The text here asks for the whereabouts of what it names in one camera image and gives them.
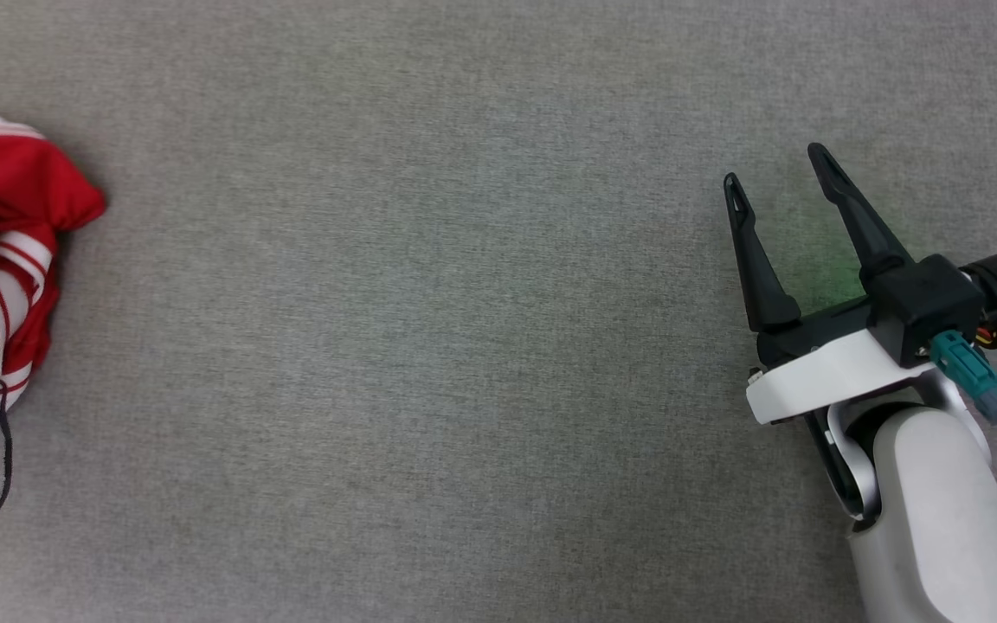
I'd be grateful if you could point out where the red and white garment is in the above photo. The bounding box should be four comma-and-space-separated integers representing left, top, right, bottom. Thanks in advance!
0, 102, 108, 475

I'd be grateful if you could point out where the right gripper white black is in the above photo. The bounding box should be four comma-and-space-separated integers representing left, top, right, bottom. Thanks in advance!
723, 143, 941, 425

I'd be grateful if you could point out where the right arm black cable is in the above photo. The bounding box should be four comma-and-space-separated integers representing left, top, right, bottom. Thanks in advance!
929, 329, 997, 533

